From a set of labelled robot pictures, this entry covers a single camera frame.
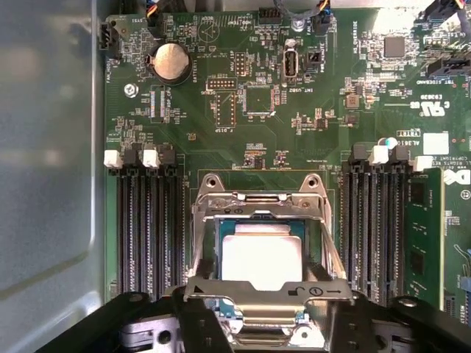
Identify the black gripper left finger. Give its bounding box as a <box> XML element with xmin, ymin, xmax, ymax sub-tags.
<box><xmin>35</xmin><ymin>288</ymin><xmax>233</xmax><ymax>353</ymax></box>

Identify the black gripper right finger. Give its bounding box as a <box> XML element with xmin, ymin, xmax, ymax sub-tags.
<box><xmin>325</xmin><ymin>291</ymin><xmax>471</xmax><ymax>353</ymax></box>

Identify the metal CPU socket cover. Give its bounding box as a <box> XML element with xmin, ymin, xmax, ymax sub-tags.
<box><xmin>185</xmin><ymin>193</ymin><xmax>356</xmax><ymax>328</ymax></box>

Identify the metal wire locking lever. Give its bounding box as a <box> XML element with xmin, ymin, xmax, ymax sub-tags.
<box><xmin>319</xmin><ymin>215</ymin><xmax>349</xmax><ymax>280</ymax></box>
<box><xmin>188</xmin><ymin>200</ymin><xmax>209</xmax><ymax>277</ymax></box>

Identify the silver CPU with green edge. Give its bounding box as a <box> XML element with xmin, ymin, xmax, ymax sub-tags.
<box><xmin>215</xmin><ymin>216</ymin><xmax>310</xmax><ymax>323</ymax></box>

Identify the CPU socket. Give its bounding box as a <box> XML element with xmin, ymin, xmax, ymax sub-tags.
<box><xmin>189</xmin><ymin>172</ymin><xmax>356</xmax><ymax>350</ymax></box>

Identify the green installed RAM stick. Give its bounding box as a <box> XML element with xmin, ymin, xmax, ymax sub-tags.
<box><xmin>403</xmin><ymin>154</ymin><xmax>447</xmax><ymax>310</ymax></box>

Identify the dark grey PC case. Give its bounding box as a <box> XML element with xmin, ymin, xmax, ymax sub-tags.
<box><xmin>0</xmin><ymin>0</ymin><xmax>439</xmax><ymax>353</ymax></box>

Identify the green motherboard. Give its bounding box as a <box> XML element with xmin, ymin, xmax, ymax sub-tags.
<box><xmin>104</xmin><ymin>6</ymin><xmax>471</xmax><ymax>353</ymax></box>

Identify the silver coin cell battery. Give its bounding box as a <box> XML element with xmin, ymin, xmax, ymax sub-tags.
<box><xmin>145</xmin><ymin>42</ymin><xmax>192</xmax><ymax>88</ymax></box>

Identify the internal USB port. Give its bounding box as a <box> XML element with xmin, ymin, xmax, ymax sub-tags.
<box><xmin>282</xmin><ymin>38</ymin><xmax>302</xmax><ymax>88</ymax></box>

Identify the black wire bundle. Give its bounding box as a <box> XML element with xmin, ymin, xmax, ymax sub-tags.
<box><xmin>422</xmin><ymin>0</ymin><xmax>471</xmax><ymax>29</ymax></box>

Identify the black cable with coloured wires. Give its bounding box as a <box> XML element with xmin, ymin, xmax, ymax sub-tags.
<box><xmin>145</xmin><ymin>0</ymin><xmax>176</xmax><ymax>23</ymax></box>

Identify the grey braided cable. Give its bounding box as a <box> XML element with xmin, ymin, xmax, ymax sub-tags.
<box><xmin>274</xmin><ymin>0</ymin><xmax>334</xmax><ymax>23</ymax></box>

